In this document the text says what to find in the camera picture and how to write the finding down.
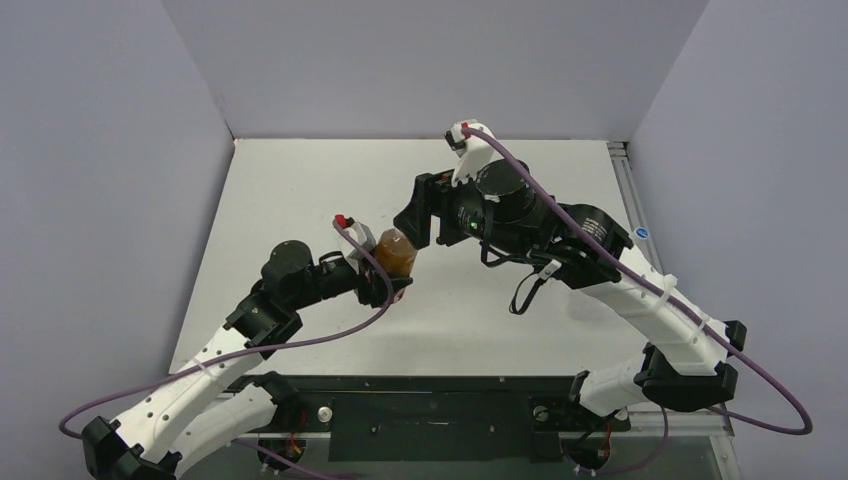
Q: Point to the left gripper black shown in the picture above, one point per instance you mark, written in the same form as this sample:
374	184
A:
369	291

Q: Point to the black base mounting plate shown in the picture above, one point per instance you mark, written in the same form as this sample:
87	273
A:
426	418

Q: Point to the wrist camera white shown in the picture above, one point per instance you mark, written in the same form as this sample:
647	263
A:
473	152
356	238

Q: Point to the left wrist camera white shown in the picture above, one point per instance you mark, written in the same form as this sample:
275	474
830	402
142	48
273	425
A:
356	238

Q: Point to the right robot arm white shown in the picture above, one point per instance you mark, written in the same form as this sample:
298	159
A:
683	366

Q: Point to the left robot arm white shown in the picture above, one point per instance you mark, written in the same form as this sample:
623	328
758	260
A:
177	423

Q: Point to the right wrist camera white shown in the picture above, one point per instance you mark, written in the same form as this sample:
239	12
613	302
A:
473	152

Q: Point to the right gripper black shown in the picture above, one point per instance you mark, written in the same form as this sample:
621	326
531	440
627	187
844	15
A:
429	211

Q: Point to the tea bottle red label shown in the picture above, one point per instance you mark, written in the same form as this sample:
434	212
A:
395	254

